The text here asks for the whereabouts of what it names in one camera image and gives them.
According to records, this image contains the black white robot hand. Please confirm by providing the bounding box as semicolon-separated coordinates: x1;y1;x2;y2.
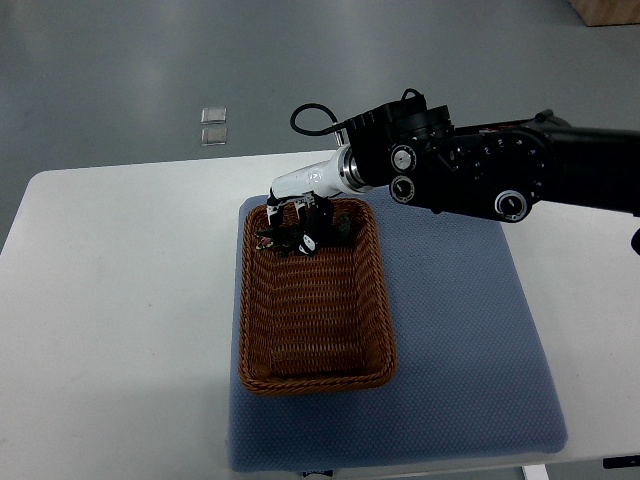
266;144;360;239

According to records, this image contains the dark toy crocodile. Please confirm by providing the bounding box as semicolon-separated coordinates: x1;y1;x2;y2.
255;214;351;258

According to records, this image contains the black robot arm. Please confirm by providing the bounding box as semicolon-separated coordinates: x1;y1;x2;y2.
345;96;639;223

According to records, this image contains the brown wicker basket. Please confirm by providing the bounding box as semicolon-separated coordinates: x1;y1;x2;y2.
236;197;397;396

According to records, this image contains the upper metal floor plate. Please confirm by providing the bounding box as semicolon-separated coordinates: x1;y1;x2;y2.
200;106;227;125

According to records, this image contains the blue grey cloth mat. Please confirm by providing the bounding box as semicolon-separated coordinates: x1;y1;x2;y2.
228;188;568;472

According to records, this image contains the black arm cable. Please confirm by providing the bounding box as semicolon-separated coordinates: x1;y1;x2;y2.
290;103;346;139

